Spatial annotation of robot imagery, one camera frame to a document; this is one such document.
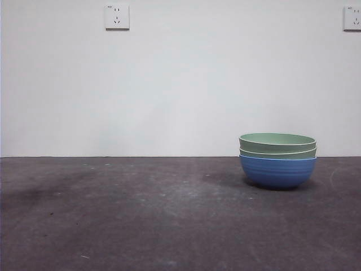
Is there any green ribbed bowl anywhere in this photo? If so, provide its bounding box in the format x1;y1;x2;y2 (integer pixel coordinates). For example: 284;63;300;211
239;146;318;160
239;133;317;152

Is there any blue ribbed bowl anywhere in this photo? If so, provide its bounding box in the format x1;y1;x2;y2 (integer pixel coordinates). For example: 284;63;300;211
239;154;318;191

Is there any white wall socket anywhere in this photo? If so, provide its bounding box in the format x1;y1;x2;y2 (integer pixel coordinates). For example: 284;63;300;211
105;4;130;31
342;6;361;32

